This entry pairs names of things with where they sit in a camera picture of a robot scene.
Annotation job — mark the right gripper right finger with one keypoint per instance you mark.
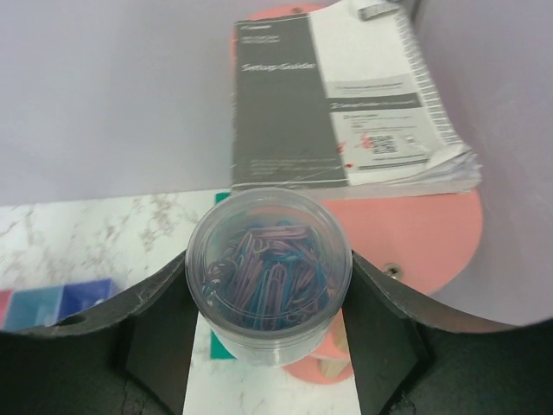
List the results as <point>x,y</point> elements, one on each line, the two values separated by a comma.
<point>414,355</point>

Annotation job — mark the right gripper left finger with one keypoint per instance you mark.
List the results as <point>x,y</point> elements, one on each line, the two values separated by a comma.
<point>130,354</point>

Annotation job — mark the purple bin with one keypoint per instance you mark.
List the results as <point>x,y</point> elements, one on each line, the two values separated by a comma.
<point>77,297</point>

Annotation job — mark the medium blue bin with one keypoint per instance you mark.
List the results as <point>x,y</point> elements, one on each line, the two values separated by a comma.
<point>30,308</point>

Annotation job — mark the pink bin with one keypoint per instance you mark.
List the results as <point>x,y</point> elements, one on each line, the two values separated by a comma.
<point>5,298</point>

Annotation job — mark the clear jar of clips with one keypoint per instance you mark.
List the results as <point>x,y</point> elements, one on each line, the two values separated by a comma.
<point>268,269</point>

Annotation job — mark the shelf screw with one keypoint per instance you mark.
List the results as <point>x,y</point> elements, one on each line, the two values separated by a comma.
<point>393,270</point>

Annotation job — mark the setup guide booklet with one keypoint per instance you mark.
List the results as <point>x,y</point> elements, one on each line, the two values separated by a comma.
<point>326,100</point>

